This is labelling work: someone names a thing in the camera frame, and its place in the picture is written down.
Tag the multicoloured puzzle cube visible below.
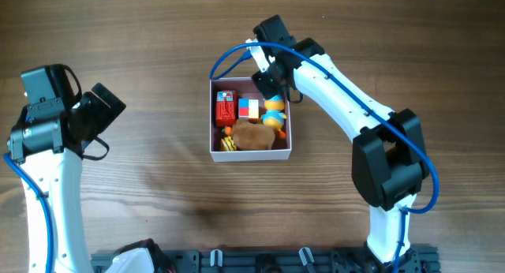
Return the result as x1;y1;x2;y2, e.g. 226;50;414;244
238;98;260;122

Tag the orange duck toy blue hat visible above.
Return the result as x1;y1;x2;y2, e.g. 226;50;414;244
260;94;287;139

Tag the red toy truck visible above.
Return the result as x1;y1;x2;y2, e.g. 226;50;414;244
215;90;238;127

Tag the brown plush capybara toy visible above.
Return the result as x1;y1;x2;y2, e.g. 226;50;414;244
223;119;275;151

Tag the yellow round fan toy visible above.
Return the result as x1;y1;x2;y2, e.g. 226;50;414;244
220;136;238;151

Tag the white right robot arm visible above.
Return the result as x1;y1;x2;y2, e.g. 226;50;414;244
246;39;440;272

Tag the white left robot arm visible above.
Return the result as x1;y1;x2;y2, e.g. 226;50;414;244
4;83;125;272

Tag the white box pink interior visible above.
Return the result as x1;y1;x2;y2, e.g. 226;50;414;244
208;77;292;163

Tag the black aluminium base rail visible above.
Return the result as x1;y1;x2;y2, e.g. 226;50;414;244
91;245;442;273

